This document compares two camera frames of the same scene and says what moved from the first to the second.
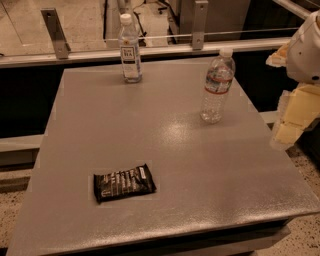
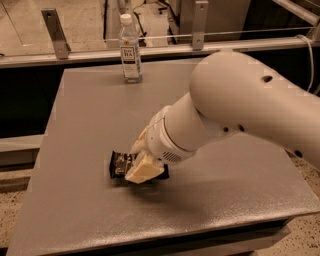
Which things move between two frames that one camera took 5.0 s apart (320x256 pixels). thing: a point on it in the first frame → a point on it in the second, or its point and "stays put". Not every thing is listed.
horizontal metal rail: (147, 52) stays put
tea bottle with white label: (130, 50) stays put
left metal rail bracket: (56, 33) stays put
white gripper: (306, 55) → (162, 140)
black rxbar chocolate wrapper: (134, 181) → (119, 165)
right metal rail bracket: (200, 24) stays put
